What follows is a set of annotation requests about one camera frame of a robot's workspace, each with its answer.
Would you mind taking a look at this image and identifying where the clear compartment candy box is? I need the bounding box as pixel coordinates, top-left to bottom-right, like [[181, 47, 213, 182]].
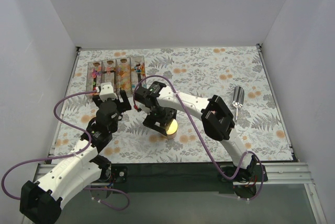
[[86, 55, 146, 95]]

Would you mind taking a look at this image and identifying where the round wooden jar lid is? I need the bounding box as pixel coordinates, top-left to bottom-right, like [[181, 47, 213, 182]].
[[165, 119, 178, 135]]

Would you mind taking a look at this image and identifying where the silver metal scoop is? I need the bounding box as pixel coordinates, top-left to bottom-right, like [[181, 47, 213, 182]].
[[232, 86, 244, 121]]

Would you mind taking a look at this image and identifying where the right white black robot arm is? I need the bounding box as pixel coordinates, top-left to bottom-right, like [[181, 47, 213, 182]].
[[133, 81, 256, 181]]

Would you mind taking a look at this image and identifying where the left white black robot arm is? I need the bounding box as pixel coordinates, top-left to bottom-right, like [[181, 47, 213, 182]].
[[19, 90, 131, 223]]

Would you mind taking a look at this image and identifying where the floral patterned table mat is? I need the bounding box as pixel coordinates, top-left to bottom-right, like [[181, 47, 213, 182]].
[[53, 47, 293, 163]]

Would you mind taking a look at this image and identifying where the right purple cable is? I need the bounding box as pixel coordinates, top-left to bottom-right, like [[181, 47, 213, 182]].
[[132, 75, 268, 201]]

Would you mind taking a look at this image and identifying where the purple cable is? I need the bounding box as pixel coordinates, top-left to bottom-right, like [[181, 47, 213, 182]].
[[132, 75, 268, 201], [1, 89, 131, 211]]

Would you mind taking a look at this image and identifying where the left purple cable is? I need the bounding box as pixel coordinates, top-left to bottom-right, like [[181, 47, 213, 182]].
[[1, 89, 131, 211]]

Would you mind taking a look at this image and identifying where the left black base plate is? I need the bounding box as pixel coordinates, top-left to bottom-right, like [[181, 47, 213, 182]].
[[86, 161, 129, 183]]

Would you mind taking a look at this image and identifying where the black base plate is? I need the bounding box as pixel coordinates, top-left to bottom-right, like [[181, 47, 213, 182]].
[[86, 161, 129, 183], [218, 165, 270, 198]]

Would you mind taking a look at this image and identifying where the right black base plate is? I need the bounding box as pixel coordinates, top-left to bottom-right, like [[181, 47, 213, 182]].
[[218, 165, 270, 198]]

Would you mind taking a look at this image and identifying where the aluminium frame rail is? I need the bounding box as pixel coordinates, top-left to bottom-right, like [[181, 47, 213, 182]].
[[20, 163, 328, 224]]

